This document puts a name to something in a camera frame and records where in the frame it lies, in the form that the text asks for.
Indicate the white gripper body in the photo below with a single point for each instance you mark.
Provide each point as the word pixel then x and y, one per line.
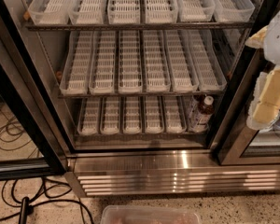
pixel 271 42

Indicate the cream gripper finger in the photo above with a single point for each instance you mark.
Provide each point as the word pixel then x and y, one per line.
pixel 256 41
pixel 264 109

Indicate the brown bottle with white cap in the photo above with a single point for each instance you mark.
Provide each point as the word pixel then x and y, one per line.
pixel 202 114

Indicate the shelf tray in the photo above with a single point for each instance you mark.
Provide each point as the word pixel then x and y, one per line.
pixel 110 116
pixel 89 116
pixel 102 78
pixel 208 69
pixel 49 12
pixel 160 11
pixel 76 70
pixel 195 10
pixel 233 10
pixel 153 115
pixel 183 75
pixel 130 67
pixel 131 118
pixel 174 118
pixel 156 68
pixel 87 12
pixel 123 11
pixel 201 127

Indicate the stainless steel fridge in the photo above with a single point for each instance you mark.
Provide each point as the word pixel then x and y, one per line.
pixel 138 96

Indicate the open glass fridge door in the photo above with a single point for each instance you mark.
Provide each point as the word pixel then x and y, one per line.
pixel 16 94

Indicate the clear plastic container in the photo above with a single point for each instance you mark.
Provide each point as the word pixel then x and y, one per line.
pixel 132 214

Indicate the black cable plug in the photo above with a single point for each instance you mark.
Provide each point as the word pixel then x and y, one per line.
pixel 26 210

